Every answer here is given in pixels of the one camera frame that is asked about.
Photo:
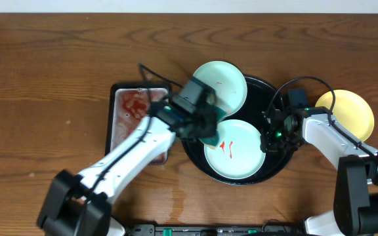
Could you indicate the round black serving tray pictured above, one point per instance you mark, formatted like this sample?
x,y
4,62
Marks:
x,y
259,94

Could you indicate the black rectangular soapy water tray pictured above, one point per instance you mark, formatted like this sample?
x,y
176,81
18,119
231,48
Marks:
x,y
128,105

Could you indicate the yellow plate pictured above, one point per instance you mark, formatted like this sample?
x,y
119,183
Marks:
x,y
354,114

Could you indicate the light blue plate with streaks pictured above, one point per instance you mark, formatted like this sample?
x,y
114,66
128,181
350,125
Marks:
x,y
238,153

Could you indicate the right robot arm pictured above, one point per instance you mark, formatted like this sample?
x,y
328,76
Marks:
x,y
355,204

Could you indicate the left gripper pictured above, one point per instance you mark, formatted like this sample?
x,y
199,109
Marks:
x,y
210,126

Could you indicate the green yellow sponge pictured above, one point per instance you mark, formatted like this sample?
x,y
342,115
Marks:
x,y
213,137

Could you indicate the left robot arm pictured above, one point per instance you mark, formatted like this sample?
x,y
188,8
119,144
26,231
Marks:
x,y
82,204

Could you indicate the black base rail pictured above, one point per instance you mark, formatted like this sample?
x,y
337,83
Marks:
x,y
268,229

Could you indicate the light blue plate upper left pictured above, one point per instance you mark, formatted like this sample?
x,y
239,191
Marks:
x,y
228,82

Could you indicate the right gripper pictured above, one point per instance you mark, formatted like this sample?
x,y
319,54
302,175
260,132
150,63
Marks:
x,y
268,145

